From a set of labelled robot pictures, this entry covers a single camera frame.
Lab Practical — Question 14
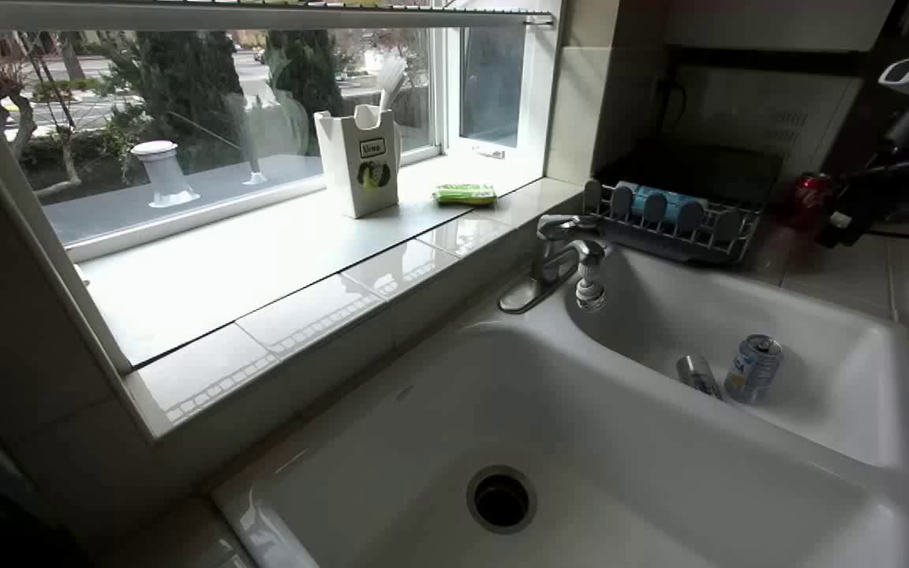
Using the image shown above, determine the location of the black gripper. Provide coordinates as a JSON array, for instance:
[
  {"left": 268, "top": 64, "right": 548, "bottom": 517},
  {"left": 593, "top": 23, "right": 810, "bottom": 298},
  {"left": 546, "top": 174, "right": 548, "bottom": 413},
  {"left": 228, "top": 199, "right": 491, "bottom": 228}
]
[{"left": 817, "top": 147, "right": 909, "bottom": 249}]

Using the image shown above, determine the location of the blue label dish soap bottle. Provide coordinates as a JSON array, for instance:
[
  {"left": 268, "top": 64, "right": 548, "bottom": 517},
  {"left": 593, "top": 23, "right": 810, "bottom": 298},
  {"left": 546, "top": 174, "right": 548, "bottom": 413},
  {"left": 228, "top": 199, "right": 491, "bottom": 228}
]
[{"left": 608, "top": 184, "right": 711, "bottom": 237}]

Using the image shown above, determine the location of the black drainboard tray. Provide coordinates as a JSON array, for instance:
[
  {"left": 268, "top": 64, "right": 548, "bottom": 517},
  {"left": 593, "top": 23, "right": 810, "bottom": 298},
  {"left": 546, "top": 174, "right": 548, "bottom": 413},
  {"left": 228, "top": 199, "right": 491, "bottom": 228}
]
[{"left": 600, "top": 139, "right": 787, "bottom": 266}]

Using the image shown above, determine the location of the white framed window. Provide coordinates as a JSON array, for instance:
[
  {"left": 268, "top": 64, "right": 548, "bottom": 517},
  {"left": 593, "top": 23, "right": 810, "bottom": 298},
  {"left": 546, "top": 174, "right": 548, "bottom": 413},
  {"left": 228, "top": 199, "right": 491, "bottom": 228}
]
[{"left": 0, "top": 18, "right": 562, "bottom": 266}]

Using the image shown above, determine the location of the blue open drink can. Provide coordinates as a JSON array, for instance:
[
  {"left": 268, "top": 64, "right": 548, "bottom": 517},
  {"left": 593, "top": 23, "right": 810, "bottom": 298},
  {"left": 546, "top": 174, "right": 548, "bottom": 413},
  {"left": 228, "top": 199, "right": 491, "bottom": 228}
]
[{"left": 722, "top": 330, "right": 787, "bottom": 408}]

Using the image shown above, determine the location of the chrome sink faucet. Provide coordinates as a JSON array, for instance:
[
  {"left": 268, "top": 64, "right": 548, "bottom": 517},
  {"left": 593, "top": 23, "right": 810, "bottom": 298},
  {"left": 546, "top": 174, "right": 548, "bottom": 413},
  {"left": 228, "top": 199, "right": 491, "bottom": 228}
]
[{"left": 496, "top": 211, "right": 611, "bottom": 317}]

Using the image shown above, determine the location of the white double basin sink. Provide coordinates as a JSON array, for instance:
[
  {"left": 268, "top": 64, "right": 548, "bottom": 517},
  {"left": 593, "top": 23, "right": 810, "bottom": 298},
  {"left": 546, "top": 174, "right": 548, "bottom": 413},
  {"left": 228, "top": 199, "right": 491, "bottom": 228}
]
[{"left": 213, "top": 245, "right": 909, "bottom": 568}]

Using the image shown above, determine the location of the green sponge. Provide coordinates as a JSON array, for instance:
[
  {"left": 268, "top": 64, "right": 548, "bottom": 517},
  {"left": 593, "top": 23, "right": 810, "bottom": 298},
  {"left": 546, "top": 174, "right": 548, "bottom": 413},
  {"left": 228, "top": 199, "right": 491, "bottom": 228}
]
[{"left": 433, "top": 179, "right": 503, "bottom": 211}]

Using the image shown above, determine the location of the dark open sink drain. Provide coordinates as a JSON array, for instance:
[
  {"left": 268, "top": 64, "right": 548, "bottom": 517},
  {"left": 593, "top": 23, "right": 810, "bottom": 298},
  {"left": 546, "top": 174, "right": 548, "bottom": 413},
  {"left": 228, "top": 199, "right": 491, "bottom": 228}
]
[{"left": 465, "top": 463, "right": 540, "bottom": 533}]

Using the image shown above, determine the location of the white carton with green print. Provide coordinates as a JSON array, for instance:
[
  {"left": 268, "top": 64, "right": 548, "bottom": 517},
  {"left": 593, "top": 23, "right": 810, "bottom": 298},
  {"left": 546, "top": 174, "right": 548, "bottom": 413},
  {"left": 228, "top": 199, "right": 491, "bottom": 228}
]
[{"left": 312, "top": 88, "right": 403, "bottom": 220}]

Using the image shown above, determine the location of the white outdoor bollard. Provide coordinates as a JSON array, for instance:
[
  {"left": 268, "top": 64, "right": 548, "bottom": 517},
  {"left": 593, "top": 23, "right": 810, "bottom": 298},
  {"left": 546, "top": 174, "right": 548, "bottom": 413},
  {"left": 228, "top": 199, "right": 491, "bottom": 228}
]
[{"left": 128, "top": 139, "right": 201, "bottom": 211}]

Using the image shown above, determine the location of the wire dish rack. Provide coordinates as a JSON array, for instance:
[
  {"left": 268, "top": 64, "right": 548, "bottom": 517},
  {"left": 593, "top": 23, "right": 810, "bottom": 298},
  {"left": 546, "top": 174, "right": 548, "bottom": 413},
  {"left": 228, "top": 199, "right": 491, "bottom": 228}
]
[{"left": 577, "top": 176, "right": 767, "bottom": 273}]

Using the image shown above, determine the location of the white wire window shelf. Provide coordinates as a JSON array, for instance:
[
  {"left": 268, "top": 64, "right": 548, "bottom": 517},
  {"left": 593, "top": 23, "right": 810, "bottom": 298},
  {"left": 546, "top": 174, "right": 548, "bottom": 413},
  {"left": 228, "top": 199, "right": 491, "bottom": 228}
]
[{"left": 0, "top": 0, "right": 562, "bottom": 31}]

